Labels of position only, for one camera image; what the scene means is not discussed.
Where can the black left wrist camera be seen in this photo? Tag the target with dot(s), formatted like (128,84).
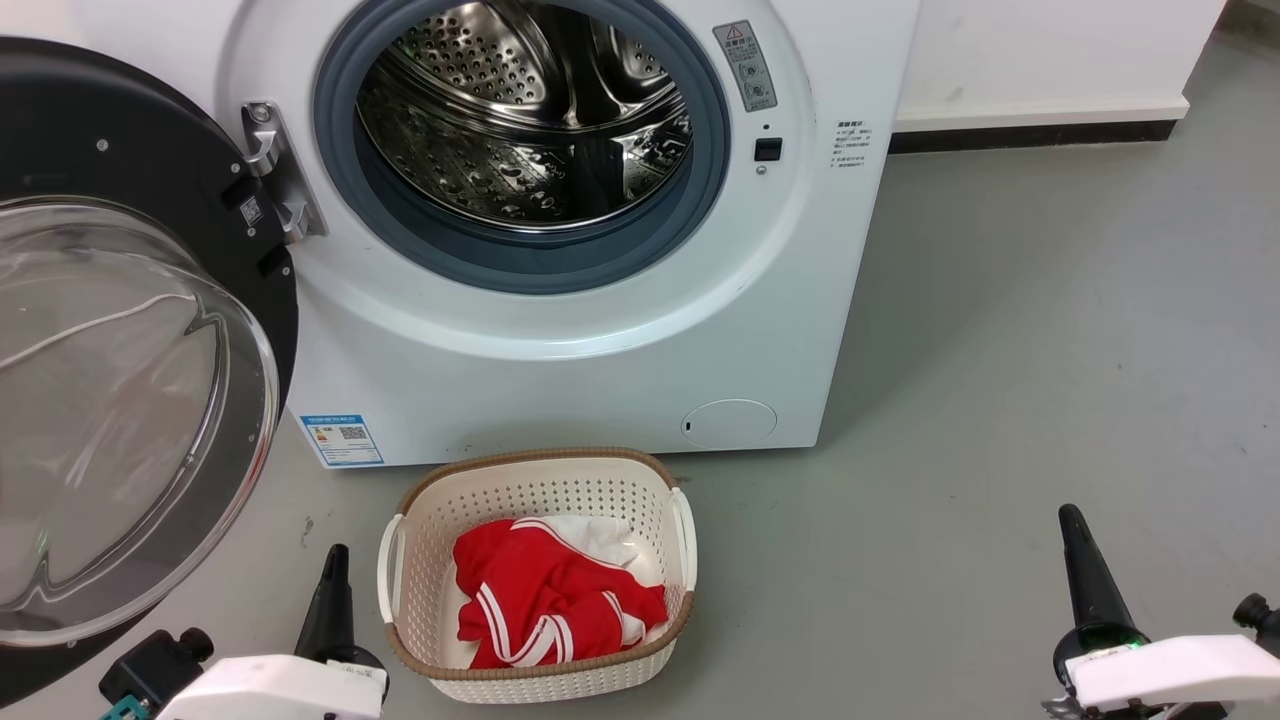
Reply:
(150,670)

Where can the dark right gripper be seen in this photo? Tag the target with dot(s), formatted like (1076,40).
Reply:
(1100,638)

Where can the black round glass washer door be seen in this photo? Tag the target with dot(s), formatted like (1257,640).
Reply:
(200,170)

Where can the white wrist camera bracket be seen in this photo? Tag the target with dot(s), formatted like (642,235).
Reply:
(1170,670)
(270,690)

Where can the red garment with white stripes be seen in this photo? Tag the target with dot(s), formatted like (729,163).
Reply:
(540,600)

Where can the round white filter cover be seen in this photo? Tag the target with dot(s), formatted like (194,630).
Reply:
(730,424)

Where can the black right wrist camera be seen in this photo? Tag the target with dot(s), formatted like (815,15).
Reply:
(1258,615)

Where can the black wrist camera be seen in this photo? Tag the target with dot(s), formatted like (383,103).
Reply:
(150,670)
(1258,615)

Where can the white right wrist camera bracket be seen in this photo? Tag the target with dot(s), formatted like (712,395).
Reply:
(1170,670)

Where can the black door latch socket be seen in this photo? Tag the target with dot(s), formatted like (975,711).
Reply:
(768,149)

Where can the white front-load washing machine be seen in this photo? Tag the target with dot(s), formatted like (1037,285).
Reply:
(560,390)

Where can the small text sticker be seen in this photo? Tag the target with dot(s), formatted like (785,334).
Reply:
(850,143)

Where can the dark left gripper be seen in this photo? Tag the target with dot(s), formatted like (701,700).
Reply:
(372,662)

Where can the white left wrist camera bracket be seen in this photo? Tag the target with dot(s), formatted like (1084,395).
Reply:
(270,690)

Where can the teal connector piece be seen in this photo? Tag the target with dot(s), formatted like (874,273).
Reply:
(125,710)

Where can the metal door hinge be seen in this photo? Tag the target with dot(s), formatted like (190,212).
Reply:
(285,180)

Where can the blue energy label sticker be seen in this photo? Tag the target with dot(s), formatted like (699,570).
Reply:
(342,441)

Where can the grey warning sticker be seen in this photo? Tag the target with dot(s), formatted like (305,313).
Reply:
(746,65)

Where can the cream perforated laundry basket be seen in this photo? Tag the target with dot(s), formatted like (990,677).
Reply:
(420,560)

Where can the black baseboard strip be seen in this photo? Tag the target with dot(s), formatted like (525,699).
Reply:
(1030,136)

